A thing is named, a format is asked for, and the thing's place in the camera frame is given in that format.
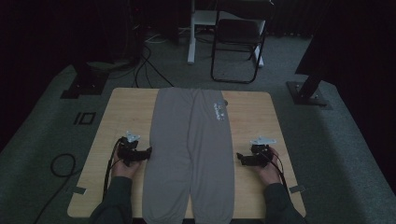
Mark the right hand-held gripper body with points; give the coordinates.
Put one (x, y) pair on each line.
(261, 151)

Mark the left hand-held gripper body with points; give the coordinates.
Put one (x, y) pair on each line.
(128, 149)

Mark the grey pants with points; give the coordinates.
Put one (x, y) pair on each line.
(190, 149)

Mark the person's left hand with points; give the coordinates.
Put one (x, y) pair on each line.
(124, 171)

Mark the person's right hand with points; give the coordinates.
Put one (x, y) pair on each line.
(270, 172)

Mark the grey tape piece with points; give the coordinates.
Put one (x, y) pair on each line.
(297, 189)
(79, 190)

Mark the round table grommet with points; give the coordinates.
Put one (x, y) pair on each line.
(225, 102)

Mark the black stand base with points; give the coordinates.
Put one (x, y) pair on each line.
(87, 84)

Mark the black folding chair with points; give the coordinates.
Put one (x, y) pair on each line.
(238, 31)

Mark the black stand with base plate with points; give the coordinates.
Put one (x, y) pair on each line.
(306, 90)

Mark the white desk frame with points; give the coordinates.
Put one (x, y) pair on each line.
(193, 31)

